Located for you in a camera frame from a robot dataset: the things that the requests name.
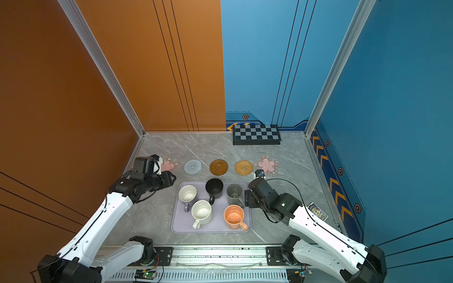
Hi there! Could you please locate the white cream mug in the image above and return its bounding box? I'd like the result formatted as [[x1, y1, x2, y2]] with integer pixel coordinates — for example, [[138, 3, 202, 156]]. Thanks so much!
[[191, 200, 213, 230]]

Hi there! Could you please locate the pink cherry blossom coaster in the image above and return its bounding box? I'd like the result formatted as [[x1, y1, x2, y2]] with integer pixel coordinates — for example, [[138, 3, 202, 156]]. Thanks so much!
[[254, 156, 280, 176]]

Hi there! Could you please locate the left green circuit board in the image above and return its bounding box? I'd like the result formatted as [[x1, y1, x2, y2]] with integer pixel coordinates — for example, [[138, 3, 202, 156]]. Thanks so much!
[[134, 270, 157, 282]]

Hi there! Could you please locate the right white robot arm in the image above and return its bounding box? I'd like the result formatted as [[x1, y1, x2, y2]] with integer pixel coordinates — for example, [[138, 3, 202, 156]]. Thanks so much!
[[248, 170, 387, 283]]

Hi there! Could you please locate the card deck box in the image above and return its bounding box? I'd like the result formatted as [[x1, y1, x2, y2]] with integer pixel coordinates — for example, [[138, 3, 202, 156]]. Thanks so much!
[[307, 202, 329, 221]]

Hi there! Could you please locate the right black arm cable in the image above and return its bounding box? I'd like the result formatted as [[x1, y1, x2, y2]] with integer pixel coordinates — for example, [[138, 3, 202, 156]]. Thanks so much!
[[265, 177, 381, 283]]

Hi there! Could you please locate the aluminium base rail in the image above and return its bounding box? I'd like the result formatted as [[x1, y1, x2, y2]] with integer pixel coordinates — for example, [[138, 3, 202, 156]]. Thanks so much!
[[63, 243, 376, 283]]

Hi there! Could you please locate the grey mug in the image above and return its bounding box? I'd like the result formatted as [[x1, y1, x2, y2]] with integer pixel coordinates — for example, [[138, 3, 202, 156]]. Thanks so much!
[[226, 183, 244, 208]]

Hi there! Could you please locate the green circuit board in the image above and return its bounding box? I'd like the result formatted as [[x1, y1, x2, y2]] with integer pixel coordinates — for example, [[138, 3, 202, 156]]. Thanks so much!
[[134, 270, 157, 282], [286, 269, 313, 283]]

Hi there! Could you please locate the black mug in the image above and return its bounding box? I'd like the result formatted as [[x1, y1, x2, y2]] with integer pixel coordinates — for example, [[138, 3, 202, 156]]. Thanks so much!
[[205, 178, 224, 205]]

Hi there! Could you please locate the aluminium corner post left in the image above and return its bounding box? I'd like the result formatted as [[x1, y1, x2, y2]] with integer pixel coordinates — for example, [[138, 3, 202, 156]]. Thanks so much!
[[57, 0, 146, 137]]

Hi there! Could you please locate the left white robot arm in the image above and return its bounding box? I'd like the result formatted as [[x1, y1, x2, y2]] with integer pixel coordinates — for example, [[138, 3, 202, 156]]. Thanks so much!
[[31, 154, 176, 283]]

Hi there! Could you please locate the aluminium corner post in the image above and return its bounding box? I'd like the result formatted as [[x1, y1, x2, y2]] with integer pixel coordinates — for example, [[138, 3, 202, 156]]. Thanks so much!
[[304, 0, 376, 138], [57, 0, 146, 137]]

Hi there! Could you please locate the black checkered chess board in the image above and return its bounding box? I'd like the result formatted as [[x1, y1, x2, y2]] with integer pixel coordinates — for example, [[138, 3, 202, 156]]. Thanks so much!
[[233, 125, 281, 145]]

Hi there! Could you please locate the lavender serving tray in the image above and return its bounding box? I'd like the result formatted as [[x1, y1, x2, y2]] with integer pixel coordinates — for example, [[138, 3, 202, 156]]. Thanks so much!
[[170, 180, 252, 234]]

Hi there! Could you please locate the clear glass round coaster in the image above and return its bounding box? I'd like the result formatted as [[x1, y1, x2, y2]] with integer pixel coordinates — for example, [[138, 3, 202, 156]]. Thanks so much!
[[184, 159, 202, 175]]

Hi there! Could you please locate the right green circuit board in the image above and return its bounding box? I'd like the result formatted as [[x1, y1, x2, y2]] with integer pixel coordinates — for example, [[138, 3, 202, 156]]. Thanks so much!
[[286, 269, 313, 283]]

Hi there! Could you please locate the white mug purple handle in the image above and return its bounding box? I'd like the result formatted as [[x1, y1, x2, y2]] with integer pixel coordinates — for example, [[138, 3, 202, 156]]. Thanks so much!
[[178, 185, 197, 212]]

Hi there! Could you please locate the brown wooden round coaster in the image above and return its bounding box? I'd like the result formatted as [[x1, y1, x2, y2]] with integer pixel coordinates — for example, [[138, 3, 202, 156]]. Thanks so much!
[[210, 159, 228, 176]]

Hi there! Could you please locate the orange mug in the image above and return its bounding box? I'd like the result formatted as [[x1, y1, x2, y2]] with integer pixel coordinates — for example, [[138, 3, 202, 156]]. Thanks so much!
[[224, 205, 249, 232]]

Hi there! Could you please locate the aluminium corner post right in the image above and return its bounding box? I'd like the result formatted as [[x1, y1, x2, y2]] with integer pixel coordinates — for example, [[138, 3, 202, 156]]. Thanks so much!
[[304, 0, 376, 138]]

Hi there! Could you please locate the woven rattan round coaster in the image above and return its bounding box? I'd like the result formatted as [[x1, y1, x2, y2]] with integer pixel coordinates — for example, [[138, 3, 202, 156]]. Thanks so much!
[[235, 160, 254, 176]]

